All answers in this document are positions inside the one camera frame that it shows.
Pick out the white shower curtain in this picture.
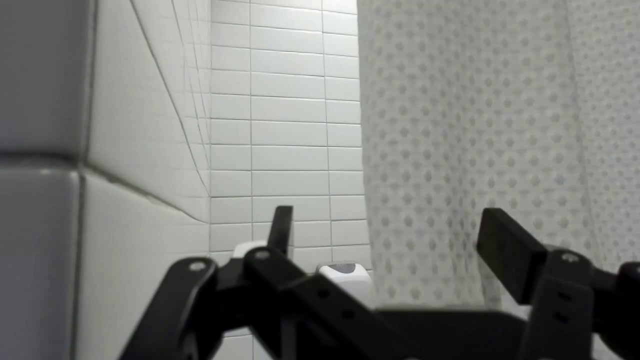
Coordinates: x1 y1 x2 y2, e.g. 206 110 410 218
354 0 640 316

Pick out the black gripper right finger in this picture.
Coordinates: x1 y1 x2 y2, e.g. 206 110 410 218
475 205 640 360

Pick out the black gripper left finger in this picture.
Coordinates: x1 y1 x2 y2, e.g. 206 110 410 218
119 203 381 360

